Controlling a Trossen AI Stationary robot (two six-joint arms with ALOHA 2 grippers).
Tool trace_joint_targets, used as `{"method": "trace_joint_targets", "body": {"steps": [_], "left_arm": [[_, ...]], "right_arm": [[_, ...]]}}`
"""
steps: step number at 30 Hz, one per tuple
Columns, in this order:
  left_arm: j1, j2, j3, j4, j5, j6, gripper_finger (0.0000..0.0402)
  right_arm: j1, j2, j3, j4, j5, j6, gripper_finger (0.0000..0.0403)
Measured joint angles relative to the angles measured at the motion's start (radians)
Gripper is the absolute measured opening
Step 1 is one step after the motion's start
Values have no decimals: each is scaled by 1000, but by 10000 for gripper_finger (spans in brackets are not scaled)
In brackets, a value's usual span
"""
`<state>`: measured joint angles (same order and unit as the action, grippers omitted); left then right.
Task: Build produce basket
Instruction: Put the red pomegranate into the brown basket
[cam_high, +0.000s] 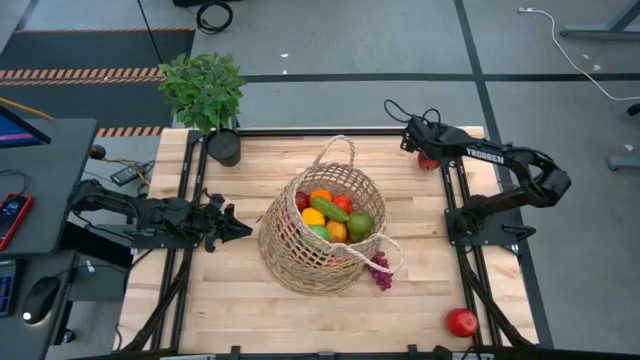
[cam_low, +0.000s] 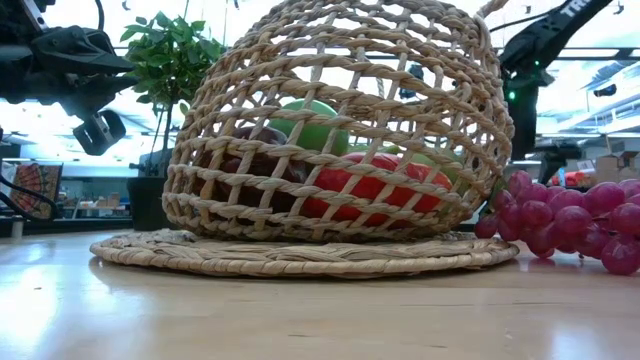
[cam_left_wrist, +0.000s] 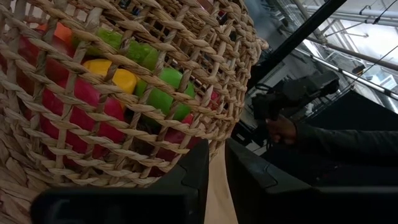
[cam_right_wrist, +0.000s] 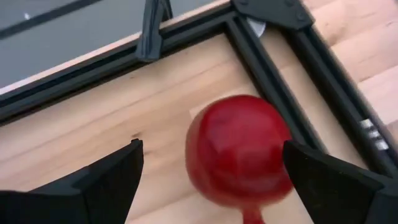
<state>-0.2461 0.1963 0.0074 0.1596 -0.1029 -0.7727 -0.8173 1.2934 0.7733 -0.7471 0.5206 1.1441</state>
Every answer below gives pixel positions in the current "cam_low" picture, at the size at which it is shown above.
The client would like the orange patterned picture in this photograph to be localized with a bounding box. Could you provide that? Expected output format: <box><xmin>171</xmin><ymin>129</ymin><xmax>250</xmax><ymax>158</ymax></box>
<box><xmin>9</xmin><ymin>162</ymin><xmax>65</xmax><ymax>221</ymax></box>

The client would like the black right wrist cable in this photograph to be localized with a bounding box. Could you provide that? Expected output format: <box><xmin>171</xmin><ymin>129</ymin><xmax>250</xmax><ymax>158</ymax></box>
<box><xmin>491</xmin><ymin>7</ymin><xmax>557</xmax><ymax>34</ymax></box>

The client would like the green apple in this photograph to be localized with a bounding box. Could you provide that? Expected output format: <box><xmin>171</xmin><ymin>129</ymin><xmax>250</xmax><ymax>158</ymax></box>
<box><xmin>268</xmin><ymin>98</ymin><xmax>351</xmax><ymax>155</ymax></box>

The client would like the red storage box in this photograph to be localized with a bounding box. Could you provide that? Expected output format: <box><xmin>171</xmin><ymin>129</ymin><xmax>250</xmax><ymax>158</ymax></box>
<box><xmin>549</xmin><ymin>170</ymin><xmax>595</xmax><ymax>189</ymax></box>

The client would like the green potted plant black pot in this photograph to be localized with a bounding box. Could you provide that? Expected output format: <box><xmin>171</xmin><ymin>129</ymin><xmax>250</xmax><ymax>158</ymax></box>
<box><xmin>118</xmin><ymin>8</ymin><xmax>226</xmax><ymax>232</ymax></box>

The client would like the red orange toy fruit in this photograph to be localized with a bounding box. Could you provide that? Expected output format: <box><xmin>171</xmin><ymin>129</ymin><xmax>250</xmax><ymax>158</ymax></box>
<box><xmin>298</xmin><ymin>151</ymin><xmax>455</xmax><ymax>230</ymax></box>

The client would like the brown cardboard box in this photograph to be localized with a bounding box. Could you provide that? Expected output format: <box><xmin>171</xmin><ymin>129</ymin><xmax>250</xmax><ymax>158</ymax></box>
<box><xmin>594</xmin><ymin>152</ymin><xmax>640</xmax><ymax>184</ymax></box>

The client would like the purple grape bunch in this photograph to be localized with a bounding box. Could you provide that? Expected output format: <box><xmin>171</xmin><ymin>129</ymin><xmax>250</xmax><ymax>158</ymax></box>
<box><xmin>473</xmin><ymin>169</ymin><xmax>640</xmax><ymax>277</ymax></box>

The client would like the cluttered white shelf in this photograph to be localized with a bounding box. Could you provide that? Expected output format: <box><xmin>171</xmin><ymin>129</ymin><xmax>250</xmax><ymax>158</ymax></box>
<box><xmin>63</xmin><ymin>192</ymin><xmax>130</xmax><ymax>221</ymax></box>

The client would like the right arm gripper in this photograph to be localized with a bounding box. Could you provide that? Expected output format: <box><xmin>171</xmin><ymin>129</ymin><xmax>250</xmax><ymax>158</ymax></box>
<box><xmin>534</xmin><ymin>140</ymin><xmax>584</xmax><ymax>184</ymax></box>

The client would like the round woven placemat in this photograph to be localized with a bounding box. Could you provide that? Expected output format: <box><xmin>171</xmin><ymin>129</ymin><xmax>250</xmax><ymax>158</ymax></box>
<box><xmin>89</xmin><ymin>228</ymin><xmax>520</xmax><ymax>280</ymax></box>

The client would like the black hanging arm cable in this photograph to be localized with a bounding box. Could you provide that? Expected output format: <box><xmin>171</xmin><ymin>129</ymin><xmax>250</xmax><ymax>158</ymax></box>
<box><xmin>0</xmin><ymin>172</ymin><xmax>60</xmax><ymax>222</ymax></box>

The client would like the woven wicker basket with handles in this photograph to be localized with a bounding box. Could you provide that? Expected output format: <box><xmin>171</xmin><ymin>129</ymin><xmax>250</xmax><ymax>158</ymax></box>
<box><xmin>162</xmin><ymin>0</ymin><xmax>516</xmax><ymax>244</ymax></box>

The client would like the red apple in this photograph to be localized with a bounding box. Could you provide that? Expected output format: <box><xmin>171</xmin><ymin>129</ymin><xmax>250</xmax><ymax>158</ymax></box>
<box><xmin>197</xmin><ymin>124</ymin><xmax>311</xmax><ymax>216</ymax></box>

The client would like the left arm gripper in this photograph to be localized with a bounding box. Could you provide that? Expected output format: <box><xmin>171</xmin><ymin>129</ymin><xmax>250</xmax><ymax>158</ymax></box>
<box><xmin>0</xmin><ymin>0</ymin><xmax>141</xmax><ymax>156</ymax></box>

